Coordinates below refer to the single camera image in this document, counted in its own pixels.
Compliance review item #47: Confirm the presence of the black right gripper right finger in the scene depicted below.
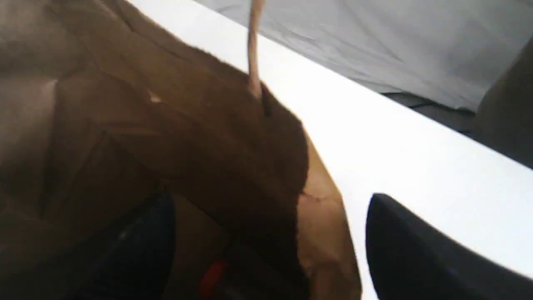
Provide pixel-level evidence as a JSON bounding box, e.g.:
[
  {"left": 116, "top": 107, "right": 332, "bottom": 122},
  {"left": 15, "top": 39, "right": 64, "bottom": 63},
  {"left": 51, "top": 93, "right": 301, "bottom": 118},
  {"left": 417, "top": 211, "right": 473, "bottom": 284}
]
[{"left": 366, "top": 193, "right": 533, "bottom": 300}]

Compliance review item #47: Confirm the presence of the clear tube orange cap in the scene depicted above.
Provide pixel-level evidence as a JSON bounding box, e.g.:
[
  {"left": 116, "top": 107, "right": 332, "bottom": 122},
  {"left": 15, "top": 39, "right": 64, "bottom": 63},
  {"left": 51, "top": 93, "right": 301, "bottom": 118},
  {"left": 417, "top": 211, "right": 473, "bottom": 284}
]
[{"left": 198, "top": 260, "right": 229, "bottom": 300}]

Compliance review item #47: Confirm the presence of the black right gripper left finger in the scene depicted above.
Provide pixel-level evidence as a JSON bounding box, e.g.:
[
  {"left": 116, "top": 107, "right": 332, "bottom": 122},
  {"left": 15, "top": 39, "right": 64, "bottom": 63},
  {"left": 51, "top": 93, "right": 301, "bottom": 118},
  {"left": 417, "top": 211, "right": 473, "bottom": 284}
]
[{"left": 70, "top": 192, "right": 176, "bottom": 300}]

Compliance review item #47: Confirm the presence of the grey backdrop cloth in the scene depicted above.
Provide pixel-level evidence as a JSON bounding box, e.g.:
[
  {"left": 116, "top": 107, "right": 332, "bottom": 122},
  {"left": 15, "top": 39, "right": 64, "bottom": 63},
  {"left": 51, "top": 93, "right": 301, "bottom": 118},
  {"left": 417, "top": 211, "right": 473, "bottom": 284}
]
[{"left": 192, "top": 0, "right": 533, "bottom": 113}]

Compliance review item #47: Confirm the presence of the brown paper bag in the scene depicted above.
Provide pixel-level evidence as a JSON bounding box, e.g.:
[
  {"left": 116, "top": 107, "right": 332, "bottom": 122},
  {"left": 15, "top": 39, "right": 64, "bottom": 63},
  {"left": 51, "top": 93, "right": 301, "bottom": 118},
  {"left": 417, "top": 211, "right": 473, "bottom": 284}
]
[{"left": 1, "top": 0, "right": 362, "bottom": 300}]

